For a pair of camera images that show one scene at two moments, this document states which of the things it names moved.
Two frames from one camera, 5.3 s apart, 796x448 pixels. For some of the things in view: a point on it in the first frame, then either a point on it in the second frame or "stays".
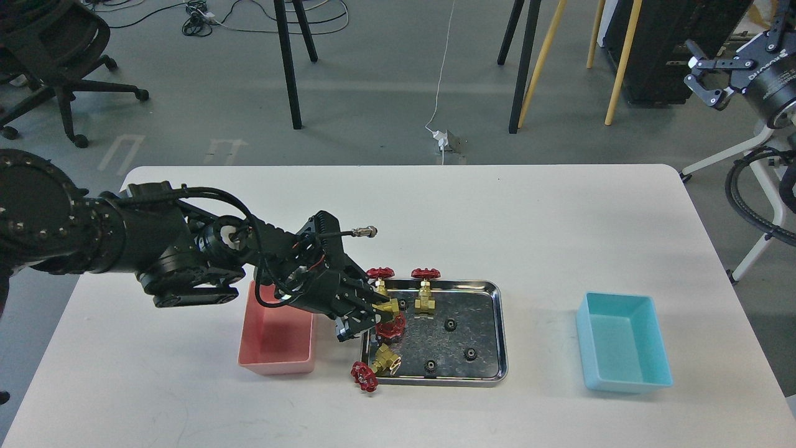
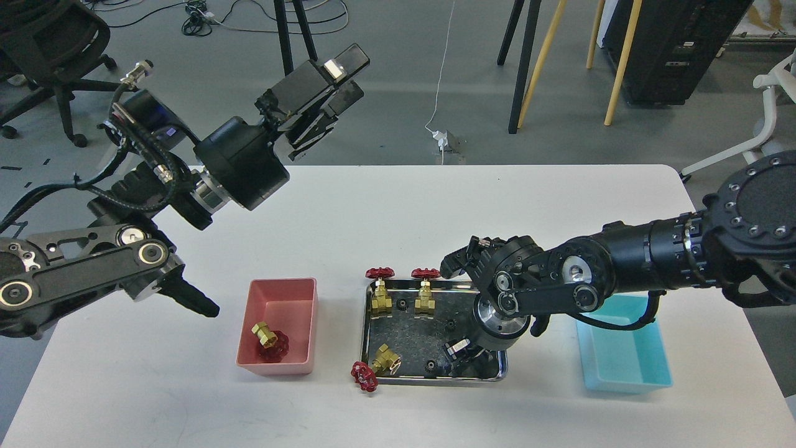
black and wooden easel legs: x=535 y=10 stays
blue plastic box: x=622 y=346 stays
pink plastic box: x=275 y=340 stays
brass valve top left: x=379 y=274 stays
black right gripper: x=765 y=69 → x=493 y=325
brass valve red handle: x=392 y=329 → x=273 y=345
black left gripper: x=322 y=277 → x=242 y=159
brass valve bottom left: x=365 y=376 stays
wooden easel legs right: x=633 y=22 stays
